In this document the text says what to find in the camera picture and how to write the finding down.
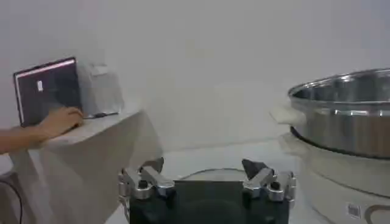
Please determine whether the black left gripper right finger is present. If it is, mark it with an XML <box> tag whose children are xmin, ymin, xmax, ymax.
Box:
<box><xmin>241</xmin><ymin>158</ymin><xmax>297</xmax><ymax>202</ymax></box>

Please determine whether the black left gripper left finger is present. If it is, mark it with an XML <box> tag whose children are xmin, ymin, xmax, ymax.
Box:
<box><xmin>118</xmin><ymin>157</ymin><xmax>176</xmax><ymax>200</ymax></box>

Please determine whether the person's hand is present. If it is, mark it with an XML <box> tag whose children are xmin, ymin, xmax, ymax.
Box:
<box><xmin>38</xmin><ymin>106</ymin><xmax>85</xmax><ymax>138</ymax></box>

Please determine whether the white cloth-covered side table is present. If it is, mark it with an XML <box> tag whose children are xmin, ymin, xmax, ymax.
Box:
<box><xmin>8</xmin><ymin>102</ymin><xmax>164</xmax><ymax>224</ymax></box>

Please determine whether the white steamer base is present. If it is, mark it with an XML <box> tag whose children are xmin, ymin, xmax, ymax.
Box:
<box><xmin>278</xmin><ymin>133</ymin><xmax>390</xmax><ymax>224</ymax></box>

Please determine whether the steel steamer pot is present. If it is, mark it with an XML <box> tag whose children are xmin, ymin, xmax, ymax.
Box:
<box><xmin>269</xmin><ymin>68</ymin><xmax>390</xmax><ymax>159</ymax></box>

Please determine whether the translucent plastic container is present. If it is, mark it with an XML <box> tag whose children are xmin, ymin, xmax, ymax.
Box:
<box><xmin>76</xmin><ymin>60</ymin><xmax>125</xmax><ymax>117</ymax></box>

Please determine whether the black open laptop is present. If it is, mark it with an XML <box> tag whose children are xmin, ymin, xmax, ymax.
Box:
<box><xmin>13</xmin><ymin>57</ymin><xmax>85</xmax><ymax>128</ymax></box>

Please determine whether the thin black cable on table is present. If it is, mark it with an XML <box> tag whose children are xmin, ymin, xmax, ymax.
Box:
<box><xmin>83</xmin><ymin>111</ymin><xmax>119</xmax><ymax>120</ymax></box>

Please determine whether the black hanging cable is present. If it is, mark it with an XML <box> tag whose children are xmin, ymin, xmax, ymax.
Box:
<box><xmin>0</xmin><ymin>178</ymin><xmax>24</xmax><ymax>224</ymax></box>

